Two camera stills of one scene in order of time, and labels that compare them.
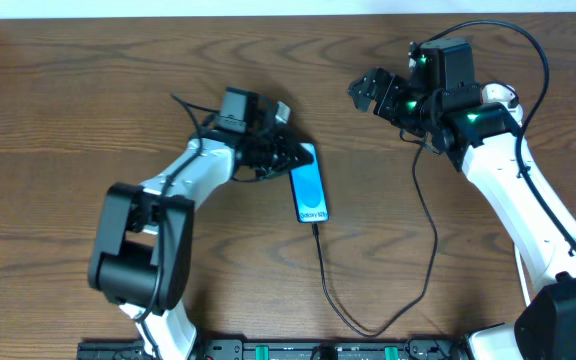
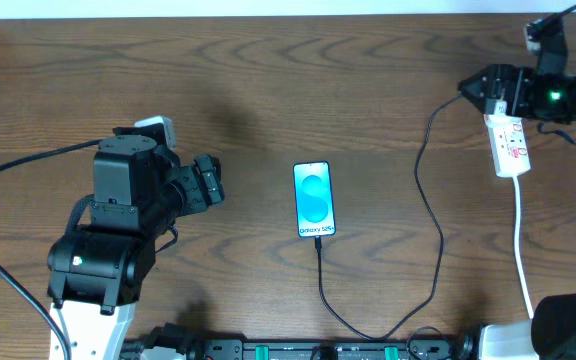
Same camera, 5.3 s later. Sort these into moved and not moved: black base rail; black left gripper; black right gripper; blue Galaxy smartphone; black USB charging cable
Moved: black right gripper; black left gripper; black USB charging cable; blue Galaxy smartphone
Not moved: black base rail
